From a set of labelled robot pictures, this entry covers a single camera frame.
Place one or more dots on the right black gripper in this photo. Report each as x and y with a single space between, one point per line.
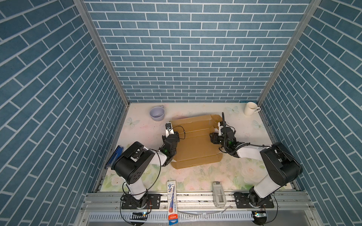
214 138

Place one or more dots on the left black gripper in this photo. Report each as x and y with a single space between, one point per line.
176 136

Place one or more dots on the brown cardboard box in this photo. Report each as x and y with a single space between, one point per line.
195 147

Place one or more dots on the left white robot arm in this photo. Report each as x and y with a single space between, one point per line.
132 163

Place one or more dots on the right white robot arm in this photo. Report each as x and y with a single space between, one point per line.
282 167

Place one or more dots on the white ceramic mug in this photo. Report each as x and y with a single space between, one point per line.
251 108

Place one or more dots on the blue stapler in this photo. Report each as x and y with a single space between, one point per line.
115 155

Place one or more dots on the grey white remote device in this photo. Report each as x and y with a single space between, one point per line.
218 194

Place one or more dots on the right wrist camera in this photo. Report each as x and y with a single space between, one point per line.
220 127

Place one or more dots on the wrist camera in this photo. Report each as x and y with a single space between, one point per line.
169 129
220 127

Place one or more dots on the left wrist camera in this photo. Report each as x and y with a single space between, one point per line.
169 129

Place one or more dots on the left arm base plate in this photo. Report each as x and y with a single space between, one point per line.
150 201

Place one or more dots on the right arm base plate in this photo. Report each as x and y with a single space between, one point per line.
247 200

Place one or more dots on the aluminium front rail frame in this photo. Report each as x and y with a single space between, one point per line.
291 208

